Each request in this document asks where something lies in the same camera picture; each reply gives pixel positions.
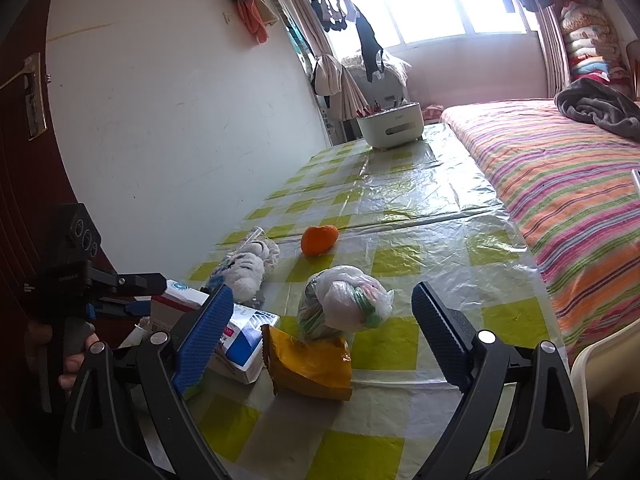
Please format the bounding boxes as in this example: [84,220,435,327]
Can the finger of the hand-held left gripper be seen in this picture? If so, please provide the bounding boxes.
[92,297,152,319]
[89,269,168,297]

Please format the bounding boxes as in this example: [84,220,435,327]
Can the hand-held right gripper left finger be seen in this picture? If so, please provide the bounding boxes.
[59,284,236,480]

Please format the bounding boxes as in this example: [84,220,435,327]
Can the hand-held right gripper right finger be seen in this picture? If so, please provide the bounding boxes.
[411,281,588,480]

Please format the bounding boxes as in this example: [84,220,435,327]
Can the white and red box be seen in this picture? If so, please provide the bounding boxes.
[150,279,211,333]

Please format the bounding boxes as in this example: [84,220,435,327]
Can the white plastic storage bin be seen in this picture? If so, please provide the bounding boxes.
[570,330,640,480]

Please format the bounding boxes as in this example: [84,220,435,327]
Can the person's left hand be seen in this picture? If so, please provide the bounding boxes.
[25,321,101,392]

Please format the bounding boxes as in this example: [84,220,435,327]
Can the white and blue medicine box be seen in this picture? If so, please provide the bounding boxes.
[200,302,281,386]

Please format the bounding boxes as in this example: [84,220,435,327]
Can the crumpled white wrapper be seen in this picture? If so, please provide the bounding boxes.
[207,237,281,306]

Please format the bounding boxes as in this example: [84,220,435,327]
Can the dark brown door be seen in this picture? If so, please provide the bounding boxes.
[0,0,121,351]

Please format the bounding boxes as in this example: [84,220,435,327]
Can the white plastic bag bundle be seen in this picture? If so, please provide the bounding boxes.
[297,265,395,343]

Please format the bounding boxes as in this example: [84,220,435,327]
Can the yellow snack packet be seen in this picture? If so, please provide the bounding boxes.
[261,324,353,402]

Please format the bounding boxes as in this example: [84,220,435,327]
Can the orange tangerine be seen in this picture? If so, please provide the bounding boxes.
[301,225,340,257]

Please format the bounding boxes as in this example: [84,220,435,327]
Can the bed with striped sheet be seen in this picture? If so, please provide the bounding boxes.
[440,99,640,361]

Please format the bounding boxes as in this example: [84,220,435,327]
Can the white plastic basket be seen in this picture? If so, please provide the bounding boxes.
[356,101,426,150]

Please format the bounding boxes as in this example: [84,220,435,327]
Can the covered washing machine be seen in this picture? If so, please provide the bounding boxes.
[342,55,412,111]

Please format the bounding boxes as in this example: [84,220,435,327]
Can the grey blanket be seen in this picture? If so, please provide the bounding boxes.
[555,77,640,142]

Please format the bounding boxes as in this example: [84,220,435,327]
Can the orange gloves on hook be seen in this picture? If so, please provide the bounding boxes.
[227,0,280,45]

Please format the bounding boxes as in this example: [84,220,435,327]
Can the black hanging garment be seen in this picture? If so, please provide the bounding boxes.
[356,7,388,83]

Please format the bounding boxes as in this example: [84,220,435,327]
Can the pink curtain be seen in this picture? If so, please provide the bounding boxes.
[260,0,366,121]
[537,5,571,98]

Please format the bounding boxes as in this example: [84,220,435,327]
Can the window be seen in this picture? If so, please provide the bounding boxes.
[370,0,532,47]

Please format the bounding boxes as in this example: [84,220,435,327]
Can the stack of folded blankets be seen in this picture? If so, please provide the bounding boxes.
[559,0,631,83]

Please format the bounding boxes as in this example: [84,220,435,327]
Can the sock drying hanger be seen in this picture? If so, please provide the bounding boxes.
[310,0,361,33]

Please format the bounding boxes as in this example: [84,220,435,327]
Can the brass door handle plate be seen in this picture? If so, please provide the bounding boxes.
[24,52,48,141]

